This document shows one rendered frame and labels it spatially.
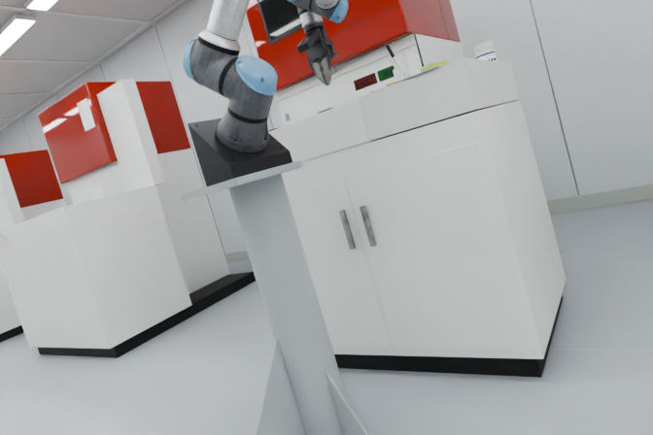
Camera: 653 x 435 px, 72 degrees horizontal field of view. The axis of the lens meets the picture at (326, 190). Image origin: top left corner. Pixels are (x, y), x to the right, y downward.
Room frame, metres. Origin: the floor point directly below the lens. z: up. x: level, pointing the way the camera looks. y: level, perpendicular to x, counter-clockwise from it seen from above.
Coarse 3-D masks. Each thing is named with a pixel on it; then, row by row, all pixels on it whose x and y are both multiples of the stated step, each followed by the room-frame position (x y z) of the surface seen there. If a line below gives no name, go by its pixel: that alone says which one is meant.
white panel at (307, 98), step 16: (384, 48) 2.04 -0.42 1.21; (400, 48) 2.00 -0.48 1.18; (416, 48) 1.96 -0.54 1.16; (352, 64) 2.14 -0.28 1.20; (368, 64) 2.09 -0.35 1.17; (384, 64) 2.05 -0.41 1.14; (416, 64) 1.97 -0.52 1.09; (336, 80) 2.20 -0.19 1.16; (352, 80) 2.15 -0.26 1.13; (384, 80) 2.06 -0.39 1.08; (288, 96) 2.38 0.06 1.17; (304, 96) 2.32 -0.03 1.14; (320, 96) 2.27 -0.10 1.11; (336, 96) 2.21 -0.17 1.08; (352, 96) 2.17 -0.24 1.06; (288, 112) 2.39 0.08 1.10; (304, 112) 2.34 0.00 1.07
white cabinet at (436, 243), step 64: (448, 128) 1.30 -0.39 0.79; (512, 128) 1.54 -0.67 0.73; (320, 192) 1.59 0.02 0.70; (384, 192) 1.44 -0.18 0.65; (448, 192) 1.32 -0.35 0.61; (512, 192) 1.36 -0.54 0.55; (320, 256) 1.63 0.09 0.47; (384, 256) 1.48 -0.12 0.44; (448, 256) 1.35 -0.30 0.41; (512, 256) 1.25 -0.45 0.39; (384, 320) 1.52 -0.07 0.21; (448, 320) 1.39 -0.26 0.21; (512, 320) 1.28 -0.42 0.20
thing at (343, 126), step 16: (336, 112) 1.50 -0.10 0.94; (352, 112) 1.47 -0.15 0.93; (288, 128) 1.62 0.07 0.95; (304, 128) 1.58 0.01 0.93; (320, 128) 1.55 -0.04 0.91; (336, 128) 1.51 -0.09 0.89; (352, 128) 1.48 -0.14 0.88; (288, 144) 1.63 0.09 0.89; (304, 144) 1.59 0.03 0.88; (320, 144) 1.56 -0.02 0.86; (336, 144) 1.52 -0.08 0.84; (352, 144) 1.49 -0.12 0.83
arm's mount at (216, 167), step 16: (192, 128) 1.30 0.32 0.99; (208, 128) 1.32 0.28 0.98; (208, 144) 1.26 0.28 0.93; (272, 144) 1.36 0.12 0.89; (208, 160) 1.28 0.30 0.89; (224, 160) 1.22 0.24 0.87; (240, 160) 1.24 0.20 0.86; (256, 160) 1.27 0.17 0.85; (272, 160) 1.31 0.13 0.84; (288, 160) 1.34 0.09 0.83; (208, 176) 1.29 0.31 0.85; (224, 176) 1.23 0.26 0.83; (240, 176) 1.22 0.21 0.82
